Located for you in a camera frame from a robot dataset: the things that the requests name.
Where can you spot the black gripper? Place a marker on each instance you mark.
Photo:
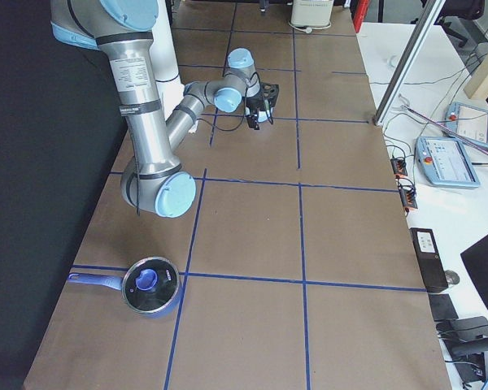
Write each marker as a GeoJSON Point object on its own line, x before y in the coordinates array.
{"type": "Point", "coordinates": [254, 104]}

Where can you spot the blue bowl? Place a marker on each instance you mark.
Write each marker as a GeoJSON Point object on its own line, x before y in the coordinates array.
{"type": "Point", "coordinates": [263, 115]}

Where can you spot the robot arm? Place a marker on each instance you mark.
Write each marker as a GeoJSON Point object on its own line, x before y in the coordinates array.
{"type": "Point", "coordinates": [158, 109]}

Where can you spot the white toaster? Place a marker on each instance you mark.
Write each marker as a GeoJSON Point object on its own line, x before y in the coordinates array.
{"type": "Point", "coordinates": [308, 15]}

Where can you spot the near teach pendant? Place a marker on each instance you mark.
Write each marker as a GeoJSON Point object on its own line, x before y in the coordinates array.
{"type": "Point", "coordinates": [445, 163]}

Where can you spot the teach pendant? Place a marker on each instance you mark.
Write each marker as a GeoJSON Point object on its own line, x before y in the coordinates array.
{"type": "Point", "coordinates": [468, 121]}
{"type": "Point", "coordinates": [445, 163]}

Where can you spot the far teach pendant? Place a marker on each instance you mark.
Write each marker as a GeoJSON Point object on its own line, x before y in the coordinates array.
{"type": "Point", "coordinates": [468, 121]}

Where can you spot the blue saucepan with lid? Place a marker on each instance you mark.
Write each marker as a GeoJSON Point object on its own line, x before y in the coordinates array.
{"type": "Point", "coordinates": [150, 287]}

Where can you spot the black power adapter box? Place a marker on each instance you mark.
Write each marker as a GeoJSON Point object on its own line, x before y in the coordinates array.
{"type": "Point", "coordinates": [428, 258]}

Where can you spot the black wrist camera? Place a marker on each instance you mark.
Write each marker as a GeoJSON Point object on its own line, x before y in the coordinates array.
{"type": "Point", "coordinates": [270, 93]}

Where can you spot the aluminium frame post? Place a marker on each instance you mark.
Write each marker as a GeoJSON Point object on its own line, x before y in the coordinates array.
{"type": "Point", "coordinates": [417, 39]}

